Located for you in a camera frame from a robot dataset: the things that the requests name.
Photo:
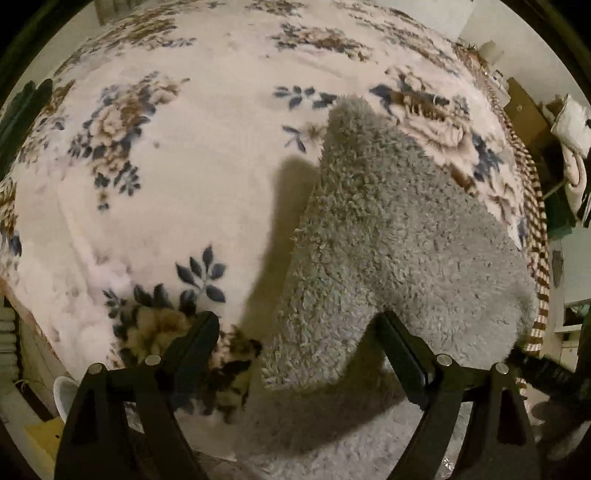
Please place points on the white jar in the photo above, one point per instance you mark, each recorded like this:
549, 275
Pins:
490, 50

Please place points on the grey striped curtain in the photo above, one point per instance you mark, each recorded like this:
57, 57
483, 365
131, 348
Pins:
115, 9

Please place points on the open cardboard box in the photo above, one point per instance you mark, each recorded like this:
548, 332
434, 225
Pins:
526, 115

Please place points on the green box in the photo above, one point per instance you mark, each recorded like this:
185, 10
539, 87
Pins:
561, 217

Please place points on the white trash bin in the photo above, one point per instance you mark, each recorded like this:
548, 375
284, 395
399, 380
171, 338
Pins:
64, 397

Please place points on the brown checked blanket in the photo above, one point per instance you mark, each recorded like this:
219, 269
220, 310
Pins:
538, 217

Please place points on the white cabinet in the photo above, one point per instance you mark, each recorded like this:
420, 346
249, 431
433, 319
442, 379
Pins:
577, 277

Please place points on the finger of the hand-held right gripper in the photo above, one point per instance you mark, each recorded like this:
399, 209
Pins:
547, 371

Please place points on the yellow box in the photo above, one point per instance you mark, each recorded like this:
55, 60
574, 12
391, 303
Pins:
46, 438

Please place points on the white garment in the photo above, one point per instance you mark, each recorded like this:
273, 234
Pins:
575, 124

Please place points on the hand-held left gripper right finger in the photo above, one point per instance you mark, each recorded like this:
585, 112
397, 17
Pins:
406, 364

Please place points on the pink garment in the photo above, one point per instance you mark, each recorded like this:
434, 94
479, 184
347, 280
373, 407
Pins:
577, 177

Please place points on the stack of striped cloth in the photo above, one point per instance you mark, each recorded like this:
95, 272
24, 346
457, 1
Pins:
7, 337

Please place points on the dark shoe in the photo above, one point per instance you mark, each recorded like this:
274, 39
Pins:
557, 267

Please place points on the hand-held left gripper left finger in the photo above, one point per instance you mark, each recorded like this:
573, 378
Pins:
198, 341

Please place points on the grey fleece pants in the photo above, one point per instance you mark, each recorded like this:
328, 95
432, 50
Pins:
392, 258

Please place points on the floral fleece blanket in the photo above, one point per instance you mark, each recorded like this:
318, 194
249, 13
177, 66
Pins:
184, 184

